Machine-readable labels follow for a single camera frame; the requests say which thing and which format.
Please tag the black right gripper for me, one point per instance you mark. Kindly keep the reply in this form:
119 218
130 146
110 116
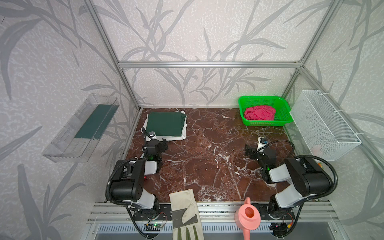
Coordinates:
252 151

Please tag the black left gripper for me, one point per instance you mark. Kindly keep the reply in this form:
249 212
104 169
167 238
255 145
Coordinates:
149 142

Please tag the dark green t-shirt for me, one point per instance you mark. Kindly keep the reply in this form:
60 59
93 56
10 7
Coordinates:
166 124

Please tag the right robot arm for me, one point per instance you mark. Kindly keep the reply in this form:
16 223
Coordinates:
310 177

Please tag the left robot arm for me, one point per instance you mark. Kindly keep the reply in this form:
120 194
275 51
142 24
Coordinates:
125 185

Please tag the white folded t-shirt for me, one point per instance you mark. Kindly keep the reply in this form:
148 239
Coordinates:
182 137

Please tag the pink crumpled t-shirt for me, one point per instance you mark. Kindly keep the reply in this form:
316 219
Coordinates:
260 113

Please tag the green plastic basket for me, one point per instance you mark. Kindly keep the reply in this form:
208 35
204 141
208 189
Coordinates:
282 116

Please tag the pink watering can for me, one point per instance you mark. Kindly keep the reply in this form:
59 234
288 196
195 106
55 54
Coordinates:
247 218

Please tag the beige gardening glove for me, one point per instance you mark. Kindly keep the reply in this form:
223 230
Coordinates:
186 218

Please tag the clear plastic wall shelf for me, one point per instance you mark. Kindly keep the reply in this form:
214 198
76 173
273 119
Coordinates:
79 137

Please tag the white wire mesh basket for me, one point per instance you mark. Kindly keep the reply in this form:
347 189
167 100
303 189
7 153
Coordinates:
324 130

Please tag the aluminium frame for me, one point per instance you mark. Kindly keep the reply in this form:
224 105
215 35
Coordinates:
209 53

